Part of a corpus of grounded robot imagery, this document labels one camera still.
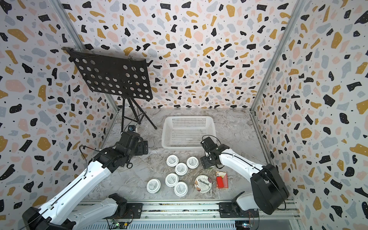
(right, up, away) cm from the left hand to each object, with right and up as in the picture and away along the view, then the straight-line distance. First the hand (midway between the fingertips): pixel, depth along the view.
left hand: (140, 143), depth 77 cm
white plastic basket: (+24, +4, +29) cm, 38 cm away
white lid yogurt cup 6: (+7, -23, -1) cm, 24 cm away
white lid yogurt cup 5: (+22, -23, -2) cm, 32 cm away
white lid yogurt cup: (+16, -12, +9) cm, 22 cm away
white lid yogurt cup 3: (+28, -13, +8) cm, 32 cm away
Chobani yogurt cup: (+34, -22, +1) cm, 41 cm away
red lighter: (+44, -23, +4) cm, 50 cm away
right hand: (+38, -12, +11) cm, 42 cm away
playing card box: (+47, -20, +8) cm, 52 cm away
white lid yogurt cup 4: (+17, -20, +1) cm, 26 cm away
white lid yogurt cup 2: (+22, -16, +5) cm, 27 cm away
